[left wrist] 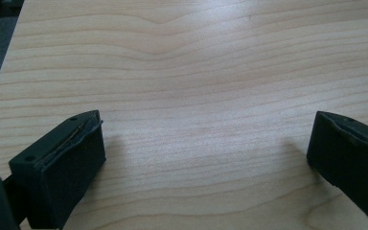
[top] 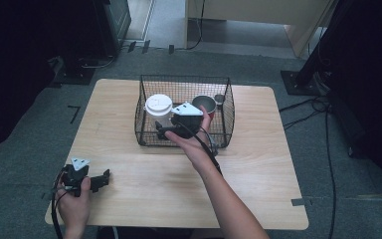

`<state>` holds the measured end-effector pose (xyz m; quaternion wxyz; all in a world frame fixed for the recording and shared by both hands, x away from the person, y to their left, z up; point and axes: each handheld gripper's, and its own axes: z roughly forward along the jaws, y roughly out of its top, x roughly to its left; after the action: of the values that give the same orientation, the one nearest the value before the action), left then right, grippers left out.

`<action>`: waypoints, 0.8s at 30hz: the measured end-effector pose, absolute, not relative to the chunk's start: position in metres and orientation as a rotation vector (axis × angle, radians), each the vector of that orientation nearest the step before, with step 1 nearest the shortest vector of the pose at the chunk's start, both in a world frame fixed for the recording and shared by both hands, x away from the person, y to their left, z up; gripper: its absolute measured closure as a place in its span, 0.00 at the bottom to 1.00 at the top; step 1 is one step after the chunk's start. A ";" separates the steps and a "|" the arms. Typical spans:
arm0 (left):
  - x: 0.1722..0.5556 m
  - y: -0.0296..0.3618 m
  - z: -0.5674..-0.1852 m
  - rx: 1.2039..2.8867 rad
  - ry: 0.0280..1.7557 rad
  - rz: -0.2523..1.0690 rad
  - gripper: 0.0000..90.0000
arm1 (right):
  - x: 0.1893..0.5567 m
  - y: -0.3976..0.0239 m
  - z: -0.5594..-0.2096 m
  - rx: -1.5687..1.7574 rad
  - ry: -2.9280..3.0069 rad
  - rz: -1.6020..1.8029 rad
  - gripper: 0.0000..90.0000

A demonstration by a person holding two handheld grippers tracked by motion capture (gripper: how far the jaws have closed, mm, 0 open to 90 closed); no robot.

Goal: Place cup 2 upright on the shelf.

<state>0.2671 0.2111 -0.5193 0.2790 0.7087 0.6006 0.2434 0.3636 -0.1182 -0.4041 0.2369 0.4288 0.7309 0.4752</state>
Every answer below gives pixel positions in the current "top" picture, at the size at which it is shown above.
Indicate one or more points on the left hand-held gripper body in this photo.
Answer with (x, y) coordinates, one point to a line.
(73, 176)

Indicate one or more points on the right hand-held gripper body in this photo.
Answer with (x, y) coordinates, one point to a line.
(187, 124)

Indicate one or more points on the white cup with lid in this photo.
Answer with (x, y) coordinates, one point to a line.
(159, 108)

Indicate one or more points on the red cup with metal inside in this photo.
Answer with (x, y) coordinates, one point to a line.
(204, 102)

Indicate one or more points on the person's right hand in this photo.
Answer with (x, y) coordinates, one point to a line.
(195, 147)

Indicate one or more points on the person's left hand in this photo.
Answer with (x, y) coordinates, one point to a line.
(74, 210)

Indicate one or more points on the small dark round disc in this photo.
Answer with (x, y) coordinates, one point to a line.
(219, 98)

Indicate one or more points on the black tape corner mark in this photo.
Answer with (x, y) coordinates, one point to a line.
(75, 113)

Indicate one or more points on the black tape strip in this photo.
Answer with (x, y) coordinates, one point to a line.
(131, 46)
(171, 49)
(146, 46)

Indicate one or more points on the dark cabinet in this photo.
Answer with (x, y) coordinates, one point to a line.
(112, 26)

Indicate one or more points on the black stand with base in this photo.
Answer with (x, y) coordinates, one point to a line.
(303, 81)

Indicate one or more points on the grey tape piece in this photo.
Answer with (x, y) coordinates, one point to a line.
(297, 201)

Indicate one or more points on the light wooden furniture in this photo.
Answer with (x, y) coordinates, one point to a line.
(262, 10)

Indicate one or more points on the black stand base plate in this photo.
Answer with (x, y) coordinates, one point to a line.
(74, 74)

